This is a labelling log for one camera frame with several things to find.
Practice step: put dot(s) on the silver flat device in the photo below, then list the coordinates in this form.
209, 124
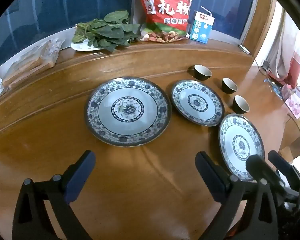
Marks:
244, 49

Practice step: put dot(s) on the black power adapter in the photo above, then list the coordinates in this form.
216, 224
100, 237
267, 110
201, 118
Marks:
266, 65

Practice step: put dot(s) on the white curtain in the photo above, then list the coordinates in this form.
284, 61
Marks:
287, 40

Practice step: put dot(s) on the blue and white milk carton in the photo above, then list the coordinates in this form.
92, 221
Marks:
201, 27

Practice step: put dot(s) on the red and green snack bag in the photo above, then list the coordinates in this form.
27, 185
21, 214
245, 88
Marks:
165, 5

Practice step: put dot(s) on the pink patterned box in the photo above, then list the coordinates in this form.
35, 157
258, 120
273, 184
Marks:
295, 104

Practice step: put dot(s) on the clear bag of bread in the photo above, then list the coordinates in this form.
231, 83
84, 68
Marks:
32, 62

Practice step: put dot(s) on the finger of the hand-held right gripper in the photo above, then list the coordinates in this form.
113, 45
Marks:
258, 165
282, 167

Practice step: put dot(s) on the bunch of green spinach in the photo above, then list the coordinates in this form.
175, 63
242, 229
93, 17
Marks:
110, 31

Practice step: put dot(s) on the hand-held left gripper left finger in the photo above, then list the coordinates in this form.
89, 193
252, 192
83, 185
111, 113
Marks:
82, 177

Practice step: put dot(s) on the blue glass window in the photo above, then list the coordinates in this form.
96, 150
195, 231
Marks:
65, 5

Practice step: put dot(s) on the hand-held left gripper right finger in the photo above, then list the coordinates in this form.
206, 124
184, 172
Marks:
210, 177

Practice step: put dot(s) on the large blue floral plate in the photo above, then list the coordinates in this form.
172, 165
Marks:
130, 127

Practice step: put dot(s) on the small blue floral plate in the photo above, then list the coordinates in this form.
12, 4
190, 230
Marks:
230, 135
205, 116

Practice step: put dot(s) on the white plate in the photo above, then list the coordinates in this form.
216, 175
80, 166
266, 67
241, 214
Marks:
81, 46

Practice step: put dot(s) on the small dark bowl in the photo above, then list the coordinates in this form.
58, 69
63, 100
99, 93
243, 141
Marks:
202, 72
240, 105
228, 86

